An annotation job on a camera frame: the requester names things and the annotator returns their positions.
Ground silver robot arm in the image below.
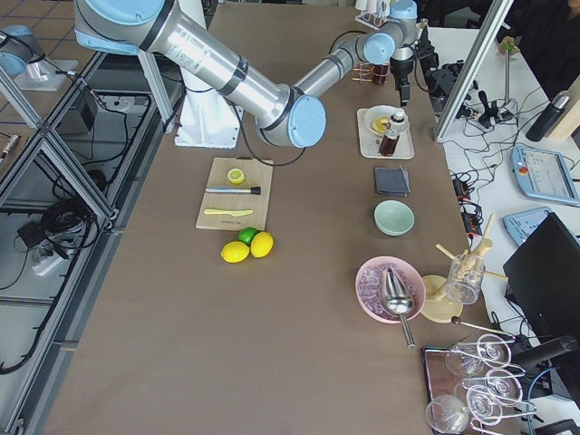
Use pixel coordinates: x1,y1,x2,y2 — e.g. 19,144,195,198
74,1,418,149
1,24,45,77

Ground wine glass middle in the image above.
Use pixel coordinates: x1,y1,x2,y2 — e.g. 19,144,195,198
459,369,523,401

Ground glazed donut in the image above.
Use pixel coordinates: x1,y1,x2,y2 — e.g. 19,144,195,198
371,117,390,135

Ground wine glass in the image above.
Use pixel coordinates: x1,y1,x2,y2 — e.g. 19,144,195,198
466,385,503,426
425,394,469,434
445,333,511,378
459,369,523,401

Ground wine glass upper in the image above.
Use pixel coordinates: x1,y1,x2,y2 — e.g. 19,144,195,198
445,333,511,378

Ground yellow lemon near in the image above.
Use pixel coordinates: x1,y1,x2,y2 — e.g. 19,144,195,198
220,240,250,264

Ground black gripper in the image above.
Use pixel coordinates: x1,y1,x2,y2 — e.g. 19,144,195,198
390,57,413,107

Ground grey folded cloth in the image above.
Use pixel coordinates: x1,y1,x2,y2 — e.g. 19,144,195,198
373,166,411,197

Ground blue teach pendant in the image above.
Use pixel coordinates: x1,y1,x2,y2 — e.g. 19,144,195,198
511,145,579,206
502,207,552,247

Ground tea bottle rack right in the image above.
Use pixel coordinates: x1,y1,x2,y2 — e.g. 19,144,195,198
372,63,390,85

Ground green lime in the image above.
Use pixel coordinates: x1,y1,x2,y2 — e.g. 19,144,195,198
237,227,259,246

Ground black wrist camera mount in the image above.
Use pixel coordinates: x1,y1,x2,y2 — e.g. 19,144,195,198
414,20,440,72

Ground half lemon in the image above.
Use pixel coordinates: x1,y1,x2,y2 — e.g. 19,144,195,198
227,168,246,185

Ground seated person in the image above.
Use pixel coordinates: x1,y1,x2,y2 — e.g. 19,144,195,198
497,0,579,99

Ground wine glass lower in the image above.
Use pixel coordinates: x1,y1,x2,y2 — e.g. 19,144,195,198
466,385,503,426

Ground yellow lemon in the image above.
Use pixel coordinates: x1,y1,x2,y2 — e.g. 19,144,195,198
250,231,275,258
220,240,250,264

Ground dark wooden glass tray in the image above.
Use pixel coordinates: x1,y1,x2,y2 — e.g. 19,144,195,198
421,346,477,435

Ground bamboo cutting board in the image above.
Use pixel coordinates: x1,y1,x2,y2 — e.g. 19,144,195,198
196,158,273,231

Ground yellow plastic knife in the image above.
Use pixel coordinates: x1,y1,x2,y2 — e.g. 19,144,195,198
203,208,254,218

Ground white round plate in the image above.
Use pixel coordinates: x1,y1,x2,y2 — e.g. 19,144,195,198
362,105,410,136

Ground wooden mug tree stand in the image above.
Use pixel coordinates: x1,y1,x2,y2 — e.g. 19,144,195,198
420,214,508,324

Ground clear glass jar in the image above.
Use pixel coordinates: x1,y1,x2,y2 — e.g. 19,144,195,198
442,254,485,305

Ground pink ice bowl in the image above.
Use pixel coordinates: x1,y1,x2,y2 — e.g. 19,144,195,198
355,256,426,324

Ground copper wire bottle rack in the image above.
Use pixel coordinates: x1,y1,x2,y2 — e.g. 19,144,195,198
351,63,374,84

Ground tea bottle carried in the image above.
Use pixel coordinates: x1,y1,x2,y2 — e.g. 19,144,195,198
378,108,407,157

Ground steel muddler black tip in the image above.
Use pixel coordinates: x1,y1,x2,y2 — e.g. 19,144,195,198
205,186,262,195

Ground black water bottle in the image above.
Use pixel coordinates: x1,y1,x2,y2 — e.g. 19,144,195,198
526,90,573,142

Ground cream rabbit tray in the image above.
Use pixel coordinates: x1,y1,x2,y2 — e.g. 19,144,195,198
356,108,415,160

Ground wine glass front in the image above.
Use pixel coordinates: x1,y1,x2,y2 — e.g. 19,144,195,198
425,394,469,434

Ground aluminium frame post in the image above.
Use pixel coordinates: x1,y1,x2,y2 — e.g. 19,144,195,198
433,0,513,144

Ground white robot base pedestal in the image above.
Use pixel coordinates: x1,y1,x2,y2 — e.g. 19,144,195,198
175,68,239,150

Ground white cup rack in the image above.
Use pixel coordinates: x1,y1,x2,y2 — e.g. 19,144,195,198
354,0,392,30

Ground black laptop monitor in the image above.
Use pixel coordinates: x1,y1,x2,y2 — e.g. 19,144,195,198
503,213,579,340

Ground steel ice scoop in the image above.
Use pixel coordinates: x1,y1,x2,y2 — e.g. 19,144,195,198
382,268,416,348

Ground yellow lemon far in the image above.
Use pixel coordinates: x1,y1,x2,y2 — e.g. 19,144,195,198
250,231,275,258

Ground mint green bowl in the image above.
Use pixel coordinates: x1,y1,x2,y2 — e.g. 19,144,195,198
373,200,415,237

